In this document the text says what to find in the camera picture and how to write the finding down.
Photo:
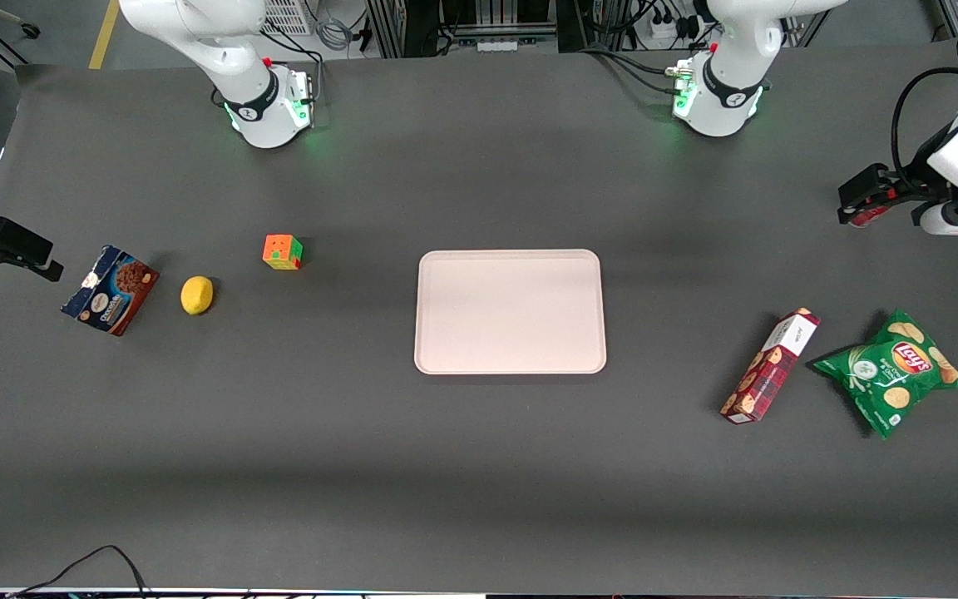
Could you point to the white vented box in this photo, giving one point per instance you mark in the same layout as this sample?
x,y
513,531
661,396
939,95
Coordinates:
x,y
288,15

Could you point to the red soda bottle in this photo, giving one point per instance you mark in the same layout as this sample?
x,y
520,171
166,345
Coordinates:
x,y
864,218

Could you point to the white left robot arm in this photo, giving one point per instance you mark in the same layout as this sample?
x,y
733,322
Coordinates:
x,y
728,91

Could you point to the pale pink plastic tray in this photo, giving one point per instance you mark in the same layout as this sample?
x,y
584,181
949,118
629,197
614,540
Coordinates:
x,y
510,312

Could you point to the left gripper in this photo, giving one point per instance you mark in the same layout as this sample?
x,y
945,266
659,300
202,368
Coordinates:
x,y
900,190

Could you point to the colourful puzzle cube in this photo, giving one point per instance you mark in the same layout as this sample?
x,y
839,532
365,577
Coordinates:
x,y
282,253

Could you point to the white arm base connector box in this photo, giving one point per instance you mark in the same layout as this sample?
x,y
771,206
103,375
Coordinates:
x,y
302,96
682,87

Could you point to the green chips bag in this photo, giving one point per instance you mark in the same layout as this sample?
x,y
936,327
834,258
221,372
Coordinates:
x,y
895,370

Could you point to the blue chocolate cookie box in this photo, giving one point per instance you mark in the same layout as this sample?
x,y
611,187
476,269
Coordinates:
x,y
113,289

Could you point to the red cookie box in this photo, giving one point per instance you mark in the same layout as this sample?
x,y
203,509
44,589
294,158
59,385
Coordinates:
x,y
766,370

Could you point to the black equipment rack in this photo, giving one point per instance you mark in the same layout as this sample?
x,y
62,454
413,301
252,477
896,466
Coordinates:
x,y
421,25

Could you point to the white power strip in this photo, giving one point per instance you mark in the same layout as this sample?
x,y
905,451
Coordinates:
x,y
666,32

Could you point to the yellow lemon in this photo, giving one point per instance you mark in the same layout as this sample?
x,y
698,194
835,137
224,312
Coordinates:
x,y
196,295

